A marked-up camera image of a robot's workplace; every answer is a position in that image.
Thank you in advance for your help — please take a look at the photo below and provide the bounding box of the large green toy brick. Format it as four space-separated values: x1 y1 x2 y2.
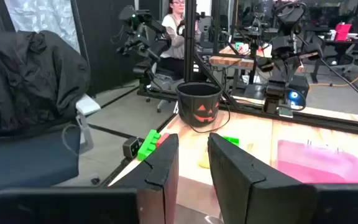
137 129 162 162

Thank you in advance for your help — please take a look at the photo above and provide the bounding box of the small black table camera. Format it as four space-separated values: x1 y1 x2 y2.
122 136 141 161

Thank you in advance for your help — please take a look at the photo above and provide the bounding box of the black pumpkin face bucket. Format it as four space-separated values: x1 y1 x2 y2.
175 81 231 134

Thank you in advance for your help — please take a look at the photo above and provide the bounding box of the orange floor cable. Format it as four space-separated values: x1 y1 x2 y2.
309 46 358 88

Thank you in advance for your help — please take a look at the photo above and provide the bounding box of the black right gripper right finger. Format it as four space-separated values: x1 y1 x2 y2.
207 133 316 224

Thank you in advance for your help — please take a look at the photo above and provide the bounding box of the yellow toy block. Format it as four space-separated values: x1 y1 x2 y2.
197 146 211 170

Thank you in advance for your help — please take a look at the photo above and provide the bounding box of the background wooden table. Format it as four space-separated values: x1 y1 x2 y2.
209 45 304 74

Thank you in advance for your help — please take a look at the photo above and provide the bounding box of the blue office chair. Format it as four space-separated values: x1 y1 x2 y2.
0 93 101 203

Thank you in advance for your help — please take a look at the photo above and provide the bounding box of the black box with blue light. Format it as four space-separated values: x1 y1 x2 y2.
286 74 310 108

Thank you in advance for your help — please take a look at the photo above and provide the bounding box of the red toy brick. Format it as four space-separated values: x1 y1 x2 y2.
156 133 171 147

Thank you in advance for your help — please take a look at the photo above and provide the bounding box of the pink translucent plastic bin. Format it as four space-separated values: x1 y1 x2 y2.
277 139 358 184

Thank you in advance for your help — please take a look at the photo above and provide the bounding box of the black jacket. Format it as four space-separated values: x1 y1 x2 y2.
0 30 91 139

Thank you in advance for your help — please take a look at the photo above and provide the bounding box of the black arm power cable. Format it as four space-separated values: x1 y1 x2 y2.
318 57 358 118

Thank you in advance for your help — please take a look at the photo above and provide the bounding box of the small green toy brick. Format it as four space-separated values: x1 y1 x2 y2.
221 135 241 147

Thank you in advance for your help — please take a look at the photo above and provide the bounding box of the red box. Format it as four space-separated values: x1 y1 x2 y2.
334 23 352 42

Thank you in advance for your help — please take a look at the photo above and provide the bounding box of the person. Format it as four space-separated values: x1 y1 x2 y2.
158 0 203 78

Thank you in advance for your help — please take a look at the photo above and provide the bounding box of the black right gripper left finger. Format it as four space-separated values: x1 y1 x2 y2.
109 133 180 224

